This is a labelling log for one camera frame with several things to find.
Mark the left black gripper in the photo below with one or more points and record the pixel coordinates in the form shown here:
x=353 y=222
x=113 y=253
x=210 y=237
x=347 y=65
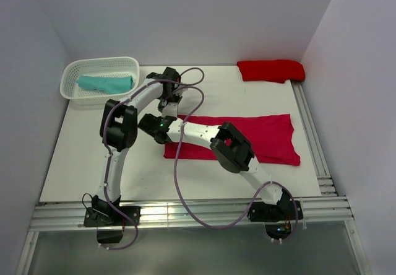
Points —
x=178 y=98

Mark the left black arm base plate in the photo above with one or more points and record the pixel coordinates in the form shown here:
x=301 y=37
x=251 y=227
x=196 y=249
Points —
x=109 y=220

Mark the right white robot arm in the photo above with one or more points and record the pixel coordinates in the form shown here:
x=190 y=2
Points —
x=231 y=149

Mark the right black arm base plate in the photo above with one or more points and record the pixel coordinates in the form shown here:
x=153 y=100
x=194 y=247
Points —
x=279 y=221

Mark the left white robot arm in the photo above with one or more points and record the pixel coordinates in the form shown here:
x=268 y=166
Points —
x=119 y=128

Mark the right side aluminium rail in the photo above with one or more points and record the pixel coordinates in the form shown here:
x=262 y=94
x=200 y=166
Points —
x=324 y=178

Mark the folded red t shirt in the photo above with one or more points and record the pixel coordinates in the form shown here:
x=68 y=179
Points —
x=278 y=70

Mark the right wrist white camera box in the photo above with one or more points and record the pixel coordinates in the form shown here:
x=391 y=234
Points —
x=171 y=109

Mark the teal rolled t shirt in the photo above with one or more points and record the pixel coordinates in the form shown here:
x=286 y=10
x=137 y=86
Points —
x=108 y=85

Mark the front aluminium rail frame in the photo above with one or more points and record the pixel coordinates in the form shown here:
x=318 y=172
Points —
x=168 y=214

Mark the magenta t shirt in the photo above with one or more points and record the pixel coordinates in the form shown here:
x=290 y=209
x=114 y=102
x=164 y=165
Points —
x=271 y=138

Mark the white perforated plastic basket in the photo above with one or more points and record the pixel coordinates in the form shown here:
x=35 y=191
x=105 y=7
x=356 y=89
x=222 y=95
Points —
x=113 y=67

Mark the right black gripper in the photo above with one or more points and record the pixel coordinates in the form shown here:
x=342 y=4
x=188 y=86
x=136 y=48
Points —
x=161 y=118

